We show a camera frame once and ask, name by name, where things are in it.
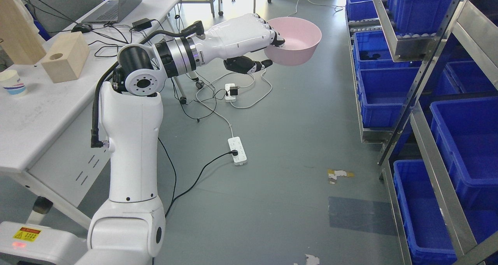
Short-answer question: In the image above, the paper cup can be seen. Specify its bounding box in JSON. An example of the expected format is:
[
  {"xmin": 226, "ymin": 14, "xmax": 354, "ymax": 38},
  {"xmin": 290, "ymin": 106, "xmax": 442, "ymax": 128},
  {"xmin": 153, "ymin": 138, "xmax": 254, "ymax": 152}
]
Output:
[{"xmin": 0, "ymin": 70, "xmax": 27, "ymax": 97}]

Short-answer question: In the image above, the wooden block with hole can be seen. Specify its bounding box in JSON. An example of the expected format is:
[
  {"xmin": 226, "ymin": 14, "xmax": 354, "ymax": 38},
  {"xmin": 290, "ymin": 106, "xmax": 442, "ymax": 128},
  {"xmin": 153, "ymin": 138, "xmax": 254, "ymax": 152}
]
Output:
[{"xmin": 40, "ymin": 32, "xmax": 89, "ymax": 83}]

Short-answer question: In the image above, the white power strip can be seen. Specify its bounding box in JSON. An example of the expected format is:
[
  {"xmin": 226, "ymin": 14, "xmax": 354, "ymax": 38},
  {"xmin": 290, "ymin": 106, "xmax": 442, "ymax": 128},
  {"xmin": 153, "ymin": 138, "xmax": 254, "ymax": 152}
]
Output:
[
  {"xmin": 228, "ymin": 136, "xmax": 247, "ymax": 165},
  {"xmin": 225, "ymin": 83, "xmax": 238, "ymax": 103}
]

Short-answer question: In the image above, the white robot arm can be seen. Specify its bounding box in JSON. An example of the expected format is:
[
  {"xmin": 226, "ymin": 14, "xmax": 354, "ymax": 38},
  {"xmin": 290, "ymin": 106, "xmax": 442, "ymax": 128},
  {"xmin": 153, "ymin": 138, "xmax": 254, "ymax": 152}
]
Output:
[{"xmin": 76, "ymin": 21, "xmax": 204, "ymax": 265}]

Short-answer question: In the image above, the white power strip near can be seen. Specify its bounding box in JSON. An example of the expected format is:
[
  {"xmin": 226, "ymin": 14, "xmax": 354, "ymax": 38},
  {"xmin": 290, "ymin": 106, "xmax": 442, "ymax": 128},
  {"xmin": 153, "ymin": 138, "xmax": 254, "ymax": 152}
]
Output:
[{"xmin": 228, "ymin": 136, "xmax": 247, "ymax": 165}]

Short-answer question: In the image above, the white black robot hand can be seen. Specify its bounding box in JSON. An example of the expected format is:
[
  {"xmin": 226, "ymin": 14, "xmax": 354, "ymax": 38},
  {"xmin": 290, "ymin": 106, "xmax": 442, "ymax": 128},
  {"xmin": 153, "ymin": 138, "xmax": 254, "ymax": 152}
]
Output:
[{"xmin": 193, "ymin": 14, "xmax": 285, "ymax": 74}]

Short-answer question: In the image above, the pink bowl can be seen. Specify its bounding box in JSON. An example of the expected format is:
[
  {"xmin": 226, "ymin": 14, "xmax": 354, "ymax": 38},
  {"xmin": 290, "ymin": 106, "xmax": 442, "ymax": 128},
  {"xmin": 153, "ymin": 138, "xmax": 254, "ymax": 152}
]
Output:
[{"xmin": 264, "ymin": 17, "xmax": 322, "ymax": 66}]

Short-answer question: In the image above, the grey laptop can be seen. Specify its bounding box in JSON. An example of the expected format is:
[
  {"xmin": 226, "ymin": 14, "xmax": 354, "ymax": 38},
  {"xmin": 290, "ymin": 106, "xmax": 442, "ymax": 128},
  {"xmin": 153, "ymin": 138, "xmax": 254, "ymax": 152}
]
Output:
[{"xmin": 82, "ymin": 0, "xmax": 142, "ymax": 24}]

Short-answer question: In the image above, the white power strip far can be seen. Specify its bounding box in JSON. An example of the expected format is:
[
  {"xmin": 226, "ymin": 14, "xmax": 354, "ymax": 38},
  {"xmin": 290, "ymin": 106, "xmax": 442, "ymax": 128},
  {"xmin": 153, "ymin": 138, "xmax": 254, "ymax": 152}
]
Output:
[{"xmin": 225, "ymin": 83, "xmax": 238, "ymax": 103}]

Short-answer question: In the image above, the white desk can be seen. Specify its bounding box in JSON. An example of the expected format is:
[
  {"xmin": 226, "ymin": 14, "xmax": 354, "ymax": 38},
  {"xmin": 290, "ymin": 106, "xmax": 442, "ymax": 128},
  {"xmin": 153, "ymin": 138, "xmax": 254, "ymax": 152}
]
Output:
[{"xmin": 1, "ymin": 0, "xmax": 180, "ymax": 228}]

